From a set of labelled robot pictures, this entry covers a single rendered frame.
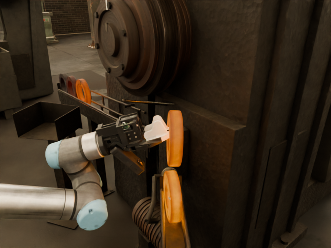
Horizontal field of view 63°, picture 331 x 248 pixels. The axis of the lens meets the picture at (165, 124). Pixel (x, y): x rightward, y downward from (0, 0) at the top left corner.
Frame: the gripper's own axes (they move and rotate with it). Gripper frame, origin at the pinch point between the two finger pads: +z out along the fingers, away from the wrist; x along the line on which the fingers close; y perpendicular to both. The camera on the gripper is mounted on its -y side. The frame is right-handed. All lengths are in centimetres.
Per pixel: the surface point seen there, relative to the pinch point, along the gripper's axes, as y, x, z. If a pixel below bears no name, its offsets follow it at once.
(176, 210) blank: -20.0, -7.7, -5.0
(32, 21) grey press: 53, 296, -150
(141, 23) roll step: 27.7, 29.5, -2.3
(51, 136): -14, 61, -66
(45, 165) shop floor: -62, 127, -119
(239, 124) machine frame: -10.7, 15.1, 20.9
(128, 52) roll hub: 20.1, 28.2, -9.3
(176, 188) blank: -15.1, -4.4, -3.4
